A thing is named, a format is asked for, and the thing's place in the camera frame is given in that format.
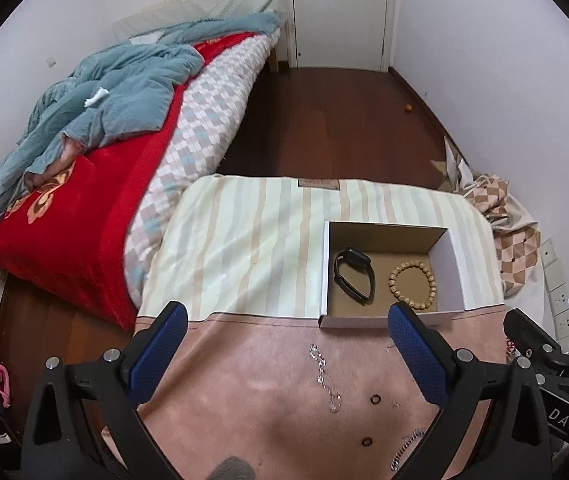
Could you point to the brown checkered cloth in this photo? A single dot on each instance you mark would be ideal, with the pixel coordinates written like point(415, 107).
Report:
point(515, 233)

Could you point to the white door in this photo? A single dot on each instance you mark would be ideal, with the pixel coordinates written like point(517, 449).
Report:
point(350, 34)

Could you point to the striped pillow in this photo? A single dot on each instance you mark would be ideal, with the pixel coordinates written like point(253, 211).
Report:
point(175, 12)

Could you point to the red blanket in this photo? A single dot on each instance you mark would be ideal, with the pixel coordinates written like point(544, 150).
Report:
point(67, 236)

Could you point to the white cardboard box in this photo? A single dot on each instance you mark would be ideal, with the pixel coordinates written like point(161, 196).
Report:
point(417, 263)

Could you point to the black smart band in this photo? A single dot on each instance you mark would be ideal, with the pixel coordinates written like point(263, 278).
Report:
point(353, 273)

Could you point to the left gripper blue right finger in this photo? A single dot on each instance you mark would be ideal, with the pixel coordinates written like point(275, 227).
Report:
point(424, 351)

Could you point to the checkered bed sheet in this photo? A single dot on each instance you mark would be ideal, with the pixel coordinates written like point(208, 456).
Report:
point(210, 115)

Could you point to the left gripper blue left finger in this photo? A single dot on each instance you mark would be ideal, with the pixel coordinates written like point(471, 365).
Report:
point(150, 352)

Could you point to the teal blue quilt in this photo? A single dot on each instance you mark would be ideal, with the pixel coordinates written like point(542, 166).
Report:
point(113, 94)

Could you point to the white wall socket strip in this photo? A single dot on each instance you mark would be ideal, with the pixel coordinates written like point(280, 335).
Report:
point(557, 292)

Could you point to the pink striped table cloth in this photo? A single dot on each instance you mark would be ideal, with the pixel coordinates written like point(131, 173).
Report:
point(256, 377)

